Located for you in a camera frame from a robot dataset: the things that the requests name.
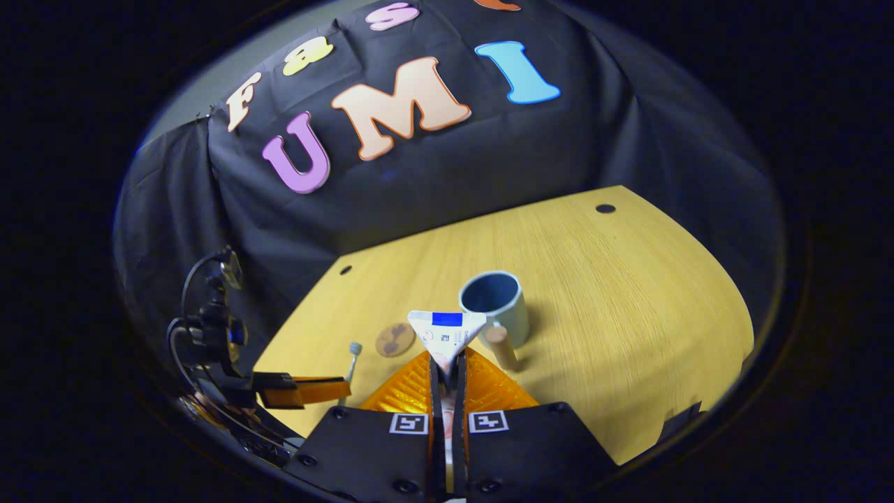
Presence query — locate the round brown coaster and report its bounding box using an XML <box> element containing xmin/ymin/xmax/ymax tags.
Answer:
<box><xmin>375</xmin><ymin>322</ymin><xmax>416</xmax><ymax>358</ymax></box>

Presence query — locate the wooden desktop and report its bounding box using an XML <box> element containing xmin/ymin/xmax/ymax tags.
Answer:
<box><xmin>253</xmin><ymin>185</ymin><xmax>755</xmax><ymax>465</ymax></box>

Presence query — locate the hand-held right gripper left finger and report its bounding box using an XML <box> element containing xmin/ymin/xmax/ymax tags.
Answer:
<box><xmin>283</xmin><ymin>349</ymin><xmax>448</xmax><ymax>503</ymax></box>

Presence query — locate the black backdrop cloth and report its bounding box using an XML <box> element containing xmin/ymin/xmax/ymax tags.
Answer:
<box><xmin>114</xmin><ymin>0</ymin><xmax>786</xmax><ymax>392</ymax></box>

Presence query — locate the pale toothbrush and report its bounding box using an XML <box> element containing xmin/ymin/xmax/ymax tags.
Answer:
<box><xmin>341</xmin><ymin>341</ymin><xmax>364</xmax><ymax>385</ymax></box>

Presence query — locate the grey-green cup with wooden handle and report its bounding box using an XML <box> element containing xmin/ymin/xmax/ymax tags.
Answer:
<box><xmin>458</xmin><ymin>270</ymin><xmax>530</xmax><ymax>371</ymax></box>

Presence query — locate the black desk corner guard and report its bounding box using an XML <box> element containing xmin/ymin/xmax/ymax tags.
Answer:
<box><xmin>660</xmin><ymin>402</ymin><xmax>703</xmax><ymax>441</ymax></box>

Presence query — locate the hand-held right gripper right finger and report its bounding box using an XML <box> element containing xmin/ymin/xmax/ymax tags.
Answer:
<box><xmin>454</xmin><ymin>347</ymin><xmax>619</xmax><ymax>503</ymax></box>

